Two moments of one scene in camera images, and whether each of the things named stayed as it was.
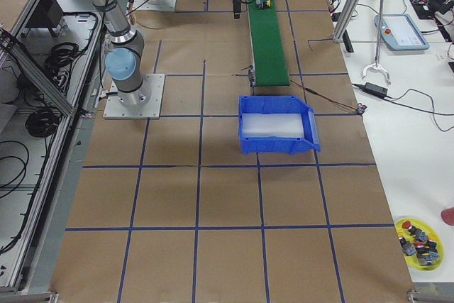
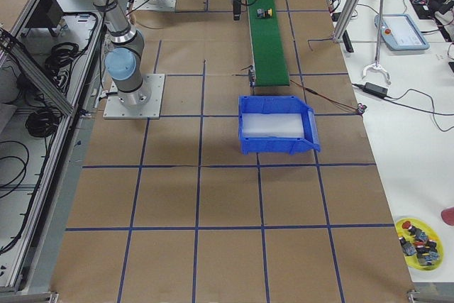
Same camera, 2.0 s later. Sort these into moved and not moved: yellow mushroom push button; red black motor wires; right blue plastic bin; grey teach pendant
Moved: yellow mushroom push button
Not moved: red black motor wires; grey teach pendant; right blue plastic bin
